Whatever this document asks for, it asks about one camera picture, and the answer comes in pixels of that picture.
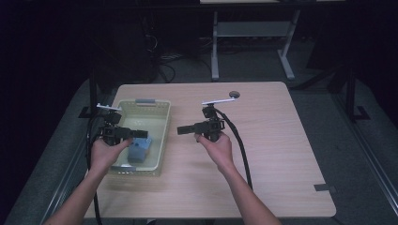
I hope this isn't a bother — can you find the white metal desk frame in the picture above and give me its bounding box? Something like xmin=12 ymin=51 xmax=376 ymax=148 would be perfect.
xmin=200 ymin=0 xmax=345 ymax=82

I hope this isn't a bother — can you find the black tape strip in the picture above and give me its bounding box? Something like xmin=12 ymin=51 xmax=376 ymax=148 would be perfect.
xmin=314 ymin=183 xmax=338 ymax=193

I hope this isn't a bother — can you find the tangle of floor cables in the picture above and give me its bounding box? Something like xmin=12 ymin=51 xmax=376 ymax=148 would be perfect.
xmin=142 ymin=31 xmax=182 ymax=84

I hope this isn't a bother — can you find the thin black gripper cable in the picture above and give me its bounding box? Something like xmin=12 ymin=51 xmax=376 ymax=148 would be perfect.
xmin=84 ymin=113 xmax=104 ymax=225

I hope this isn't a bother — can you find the cream plastic basket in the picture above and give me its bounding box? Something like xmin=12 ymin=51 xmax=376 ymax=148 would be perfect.
xmin=107 ymin=98 xmax=172 ymax=176

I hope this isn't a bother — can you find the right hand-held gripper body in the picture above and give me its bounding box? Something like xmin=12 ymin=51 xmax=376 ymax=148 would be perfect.
xmin=200 ymin=97 xmax=237 ymax=143

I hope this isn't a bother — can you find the thick black gripper cable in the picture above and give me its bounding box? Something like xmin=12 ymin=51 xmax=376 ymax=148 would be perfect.
xmin=214 ymin=107 xmax=253 ymax=191

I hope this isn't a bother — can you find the person's left hand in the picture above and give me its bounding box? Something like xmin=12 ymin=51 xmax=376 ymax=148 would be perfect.
xmin=89 ymin=138 xmax=134 ymax=176

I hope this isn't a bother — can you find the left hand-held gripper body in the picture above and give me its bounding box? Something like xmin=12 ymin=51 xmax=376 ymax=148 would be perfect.
xmin=96 ymin=102 xmax=132 ymax=146

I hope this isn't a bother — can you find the black metal stand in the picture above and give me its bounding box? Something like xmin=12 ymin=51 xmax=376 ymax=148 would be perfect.
xmin=345 ymin=67 xmax=371 ymax=124
xmin=78 ymin=69 xmax=100 ymax=120

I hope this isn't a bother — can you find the blue block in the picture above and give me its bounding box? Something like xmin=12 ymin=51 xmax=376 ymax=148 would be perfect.
xmin=127 ymin=136 xmax=154 ymax=164

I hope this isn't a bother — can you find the person's right hand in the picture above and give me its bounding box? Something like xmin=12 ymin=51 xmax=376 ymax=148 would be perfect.
xmin=194 ymin=131 xmax=236 ymax=175

